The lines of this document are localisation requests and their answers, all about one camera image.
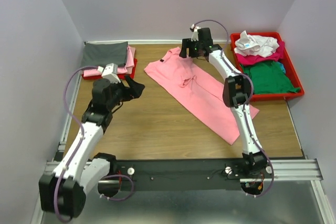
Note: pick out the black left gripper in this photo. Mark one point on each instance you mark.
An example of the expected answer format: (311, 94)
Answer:
(127, 89)

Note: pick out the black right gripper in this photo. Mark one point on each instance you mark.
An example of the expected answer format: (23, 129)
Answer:
(189, 44)

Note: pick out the light pink t shirt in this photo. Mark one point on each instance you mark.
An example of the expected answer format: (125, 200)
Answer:
(196, 90)

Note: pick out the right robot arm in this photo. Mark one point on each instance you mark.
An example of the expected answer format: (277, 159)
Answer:
(236, 94)

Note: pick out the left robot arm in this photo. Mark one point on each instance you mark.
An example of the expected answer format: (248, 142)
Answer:
(65, 190)

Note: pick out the folded red t shirt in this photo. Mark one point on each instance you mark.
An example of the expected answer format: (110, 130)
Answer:
(130, 73)

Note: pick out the folded pink t shirt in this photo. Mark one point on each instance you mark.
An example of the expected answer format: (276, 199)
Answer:
(121, 70)

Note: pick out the folded grey t shirt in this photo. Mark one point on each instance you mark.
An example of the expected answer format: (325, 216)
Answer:
(104, 54)

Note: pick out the magenta t shirt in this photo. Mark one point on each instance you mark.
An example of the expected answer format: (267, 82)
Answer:
(250, 60)

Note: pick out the white t shirt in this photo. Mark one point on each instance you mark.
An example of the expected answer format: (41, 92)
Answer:
(256, 45)

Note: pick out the green t shirt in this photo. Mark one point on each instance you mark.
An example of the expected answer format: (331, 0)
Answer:
(269, 78)

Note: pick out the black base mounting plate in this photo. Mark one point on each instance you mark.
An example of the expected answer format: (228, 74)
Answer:
(181, 175)

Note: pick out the blue t shirt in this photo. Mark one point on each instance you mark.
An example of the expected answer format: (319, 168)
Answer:
(281, 67)

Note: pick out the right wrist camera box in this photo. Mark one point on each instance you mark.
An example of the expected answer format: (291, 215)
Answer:
(194, 29)

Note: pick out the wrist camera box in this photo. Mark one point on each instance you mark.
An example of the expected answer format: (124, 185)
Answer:
(194, 29)
(110, 72)

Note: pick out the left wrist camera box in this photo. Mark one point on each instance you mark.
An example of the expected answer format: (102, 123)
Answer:
(110, 72)

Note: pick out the aluminium frame rail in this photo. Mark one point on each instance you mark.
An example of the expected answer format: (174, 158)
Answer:
(156, 126)

